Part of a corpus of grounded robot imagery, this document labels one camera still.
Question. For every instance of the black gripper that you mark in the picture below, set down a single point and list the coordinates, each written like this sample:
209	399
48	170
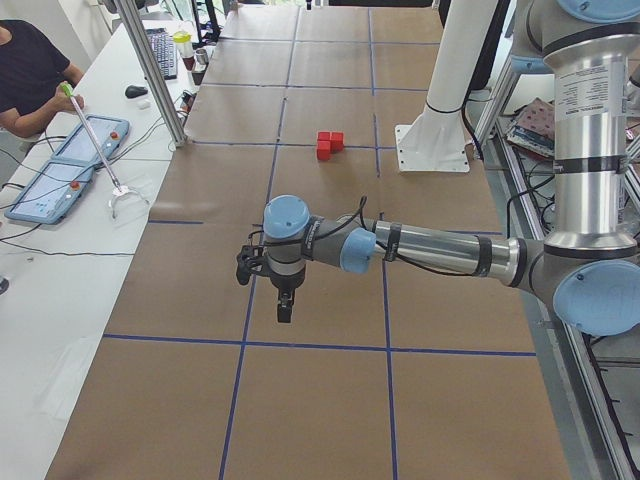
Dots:
285	282

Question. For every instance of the upper teach pendant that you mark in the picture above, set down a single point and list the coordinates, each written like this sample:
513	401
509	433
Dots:
79	149

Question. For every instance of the teach pendant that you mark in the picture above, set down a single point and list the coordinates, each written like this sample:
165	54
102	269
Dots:
79	149
51	194

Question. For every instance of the lower teach pendant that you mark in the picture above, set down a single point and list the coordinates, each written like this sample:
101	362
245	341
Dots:
51	194

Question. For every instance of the black computer mouse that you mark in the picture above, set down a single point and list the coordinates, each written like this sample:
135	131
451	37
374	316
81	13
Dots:
135	91

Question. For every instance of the metal cup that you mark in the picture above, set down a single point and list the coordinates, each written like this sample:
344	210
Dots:
201	56

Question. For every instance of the black keyboard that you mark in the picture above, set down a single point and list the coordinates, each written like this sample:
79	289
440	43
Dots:
164	51

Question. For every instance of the stack of books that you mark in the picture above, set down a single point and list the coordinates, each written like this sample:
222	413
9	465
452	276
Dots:
533	128

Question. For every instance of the reacher grabber stick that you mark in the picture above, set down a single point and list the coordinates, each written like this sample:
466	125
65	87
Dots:
120	192

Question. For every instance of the seated person black shirt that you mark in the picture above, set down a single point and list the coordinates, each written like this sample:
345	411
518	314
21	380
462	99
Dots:
33	71

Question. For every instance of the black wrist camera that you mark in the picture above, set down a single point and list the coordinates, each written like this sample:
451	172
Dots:
250	262

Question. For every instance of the white camera pedestal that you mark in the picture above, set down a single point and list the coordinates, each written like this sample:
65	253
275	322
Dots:
435	141

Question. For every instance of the aluminium frame post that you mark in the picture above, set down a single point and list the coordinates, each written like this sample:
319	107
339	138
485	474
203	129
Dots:
130	17

